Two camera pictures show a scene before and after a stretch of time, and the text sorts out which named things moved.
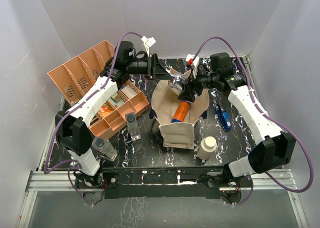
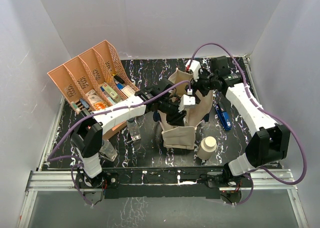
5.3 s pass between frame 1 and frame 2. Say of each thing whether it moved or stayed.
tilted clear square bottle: stayed
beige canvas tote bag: moved
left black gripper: moved
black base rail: stayed
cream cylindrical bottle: stayed
